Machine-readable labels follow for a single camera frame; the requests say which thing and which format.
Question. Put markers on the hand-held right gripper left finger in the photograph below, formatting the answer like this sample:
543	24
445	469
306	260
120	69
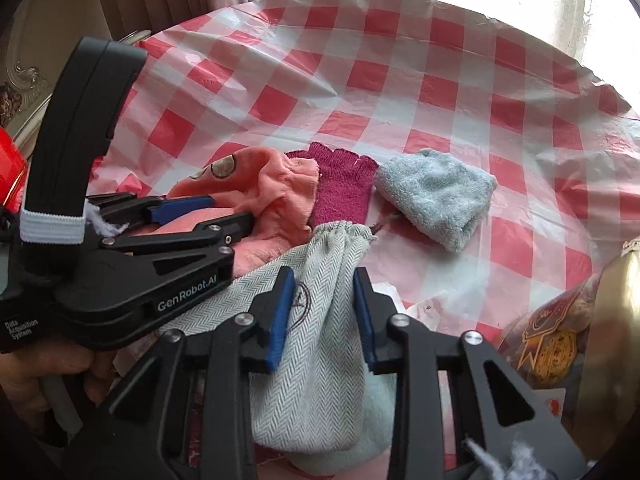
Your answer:
280	310

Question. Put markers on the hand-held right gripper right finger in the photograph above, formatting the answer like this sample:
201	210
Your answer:
362	310

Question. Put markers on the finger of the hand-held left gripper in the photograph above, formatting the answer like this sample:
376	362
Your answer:
200	237
175	208

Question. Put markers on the pink patterned cloth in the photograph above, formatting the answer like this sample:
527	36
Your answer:
280	185

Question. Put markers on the person's left hand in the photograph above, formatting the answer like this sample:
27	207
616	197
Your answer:
45	375

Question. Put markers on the red plastic container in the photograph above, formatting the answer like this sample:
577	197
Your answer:
10	165

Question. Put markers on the magenta knit fingerless glove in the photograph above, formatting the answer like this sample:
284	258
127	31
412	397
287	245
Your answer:
340	185

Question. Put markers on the light blue fluffy cloth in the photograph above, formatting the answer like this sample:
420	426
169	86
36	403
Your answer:
435	195

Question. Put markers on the cream ornate furniture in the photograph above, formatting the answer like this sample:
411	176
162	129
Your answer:
65	0

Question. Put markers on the glass jar with gold lid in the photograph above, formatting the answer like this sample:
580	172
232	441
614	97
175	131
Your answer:
550	340

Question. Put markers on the red white checked tablecloth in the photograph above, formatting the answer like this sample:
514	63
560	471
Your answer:
350	85

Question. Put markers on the white lace curtain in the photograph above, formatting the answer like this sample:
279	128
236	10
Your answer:
575	0

